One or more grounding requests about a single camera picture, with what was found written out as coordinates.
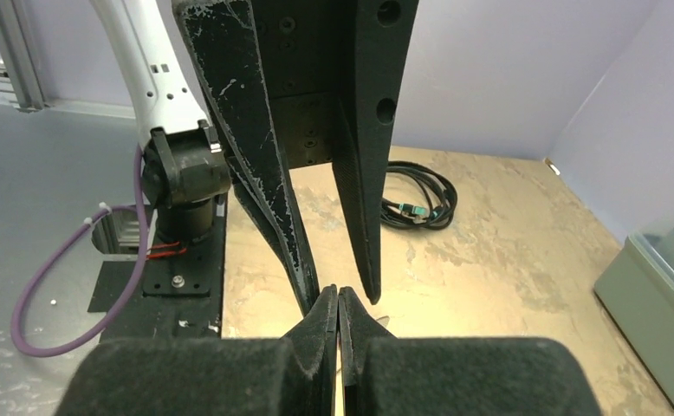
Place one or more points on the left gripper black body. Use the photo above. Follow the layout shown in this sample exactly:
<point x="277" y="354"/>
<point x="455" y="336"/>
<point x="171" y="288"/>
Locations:
<point x="306" y="52"/>

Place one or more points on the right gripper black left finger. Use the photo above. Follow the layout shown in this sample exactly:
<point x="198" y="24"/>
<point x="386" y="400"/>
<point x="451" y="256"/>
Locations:
<point x="290" y="375"/>

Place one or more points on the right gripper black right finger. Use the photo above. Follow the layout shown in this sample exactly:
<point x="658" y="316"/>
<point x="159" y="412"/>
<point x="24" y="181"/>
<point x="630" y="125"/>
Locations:
<point x="386" y="375"/>

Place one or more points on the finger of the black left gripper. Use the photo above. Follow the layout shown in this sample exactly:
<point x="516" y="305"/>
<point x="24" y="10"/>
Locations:
<point x="221" y="38"/>
<point x="375" y="37"/>

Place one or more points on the silver metal key holder plate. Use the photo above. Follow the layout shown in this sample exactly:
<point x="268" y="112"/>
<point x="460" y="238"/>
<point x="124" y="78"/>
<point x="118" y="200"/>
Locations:
<point x="380" y="321"/>

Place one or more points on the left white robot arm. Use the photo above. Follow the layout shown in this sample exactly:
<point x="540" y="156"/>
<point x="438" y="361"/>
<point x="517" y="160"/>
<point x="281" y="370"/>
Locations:
<point x="183" y="147"/>

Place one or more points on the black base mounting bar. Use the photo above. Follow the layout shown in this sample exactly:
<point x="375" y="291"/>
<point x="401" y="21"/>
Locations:
<point x="179" y="296"/>

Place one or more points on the green plastic toolbox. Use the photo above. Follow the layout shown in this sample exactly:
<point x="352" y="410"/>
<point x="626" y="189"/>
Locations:
<point x="637" y="291"/>

